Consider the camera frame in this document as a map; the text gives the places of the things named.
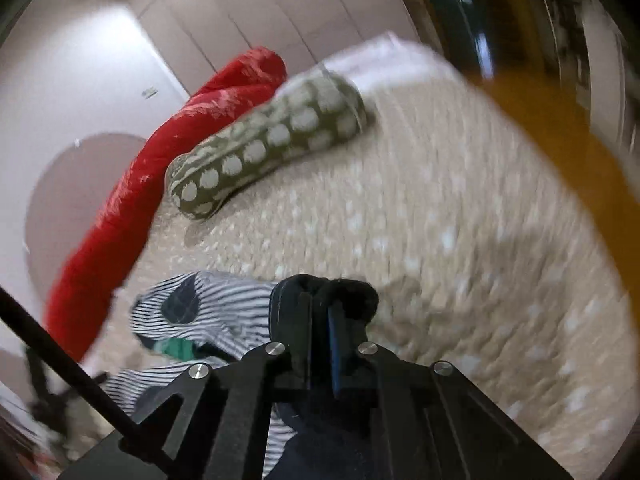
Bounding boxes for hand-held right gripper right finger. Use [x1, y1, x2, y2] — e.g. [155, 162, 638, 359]
[327, 306, 573, 480]

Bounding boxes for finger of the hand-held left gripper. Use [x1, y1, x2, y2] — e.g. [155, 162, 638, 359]
[26, 347, 108, 436]

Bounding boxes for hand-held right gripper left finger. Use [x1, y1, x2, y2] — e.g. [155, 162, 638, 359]
[60, 277, 315, 480]

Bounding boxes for navy white striped pants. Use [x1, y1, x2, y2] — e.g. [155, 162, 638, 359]
[102, 271, 381, 480]

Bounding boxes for beige dotted bedspread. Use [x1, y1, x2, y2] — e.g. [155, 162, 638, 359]
[75, 75, 631, 480]

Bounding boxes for green polka dot pillow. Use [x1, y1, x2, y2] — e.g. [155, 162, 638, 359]
[165, 71, 372, 221]

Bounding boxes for red fleece blanket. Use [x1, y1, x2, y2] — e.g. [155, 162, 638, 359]
[44, 46, 288, 361]

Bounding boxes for white pillow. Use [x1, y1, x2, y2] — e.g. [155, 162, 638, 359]
[320, 32, 461, 96]

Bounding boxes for white wardrobe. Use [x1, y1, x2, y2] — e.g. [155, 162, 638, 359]
[135, 0, 421, 101]

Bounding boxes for dark green door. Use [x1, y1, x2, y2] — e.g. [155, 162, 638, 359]
[415, 0, 496, 81]

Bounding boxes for white shelf unit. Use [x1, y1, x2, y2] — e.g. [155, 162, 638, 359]
[530, 0, 640, 151]

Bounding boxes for round wall panel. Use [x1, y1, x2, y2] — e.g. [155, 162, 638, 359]
[25, 132, 151, 306]

